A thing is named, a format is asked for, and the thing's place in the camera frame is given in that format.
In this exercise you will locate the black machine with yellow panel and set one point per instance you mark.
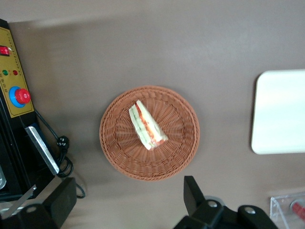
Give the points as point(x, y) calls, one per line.
point(9, 143)

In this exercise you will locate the red emergency stop button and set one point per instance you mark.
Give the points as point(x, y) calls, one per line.
point(23, 96)

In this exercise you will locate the triangular white bread sandwich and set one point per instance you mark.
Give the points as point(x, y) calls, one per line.
point(145, 124)

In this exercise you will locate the red cola bottle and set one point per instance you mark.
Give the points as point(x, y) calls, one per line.
point(299, 208)

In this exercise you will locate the grey metal machine lever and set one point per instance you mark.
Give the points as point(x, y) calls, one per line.
point(22, 199)

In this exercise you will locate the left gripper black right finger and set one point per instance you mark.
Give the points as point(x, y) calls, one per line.
point(194, 198)

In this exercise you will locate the clear acrylic bottle rack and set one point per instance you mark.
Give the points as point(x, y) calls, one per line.
point(280, 210)

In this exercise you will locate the cream rectangular plastic tray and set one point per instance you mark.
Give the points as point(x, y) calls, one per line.
point(278, 112)

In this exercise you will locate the round brown wicker basket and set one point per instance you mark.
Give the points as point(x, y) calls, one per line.
point(177, 145)

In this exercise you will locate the silver machine sealing bar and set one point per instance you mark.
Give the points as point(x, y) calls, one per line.
point(43, 150)

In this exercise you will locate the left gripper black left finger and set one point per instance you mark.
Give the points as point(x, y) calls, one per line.
point(63, 200)

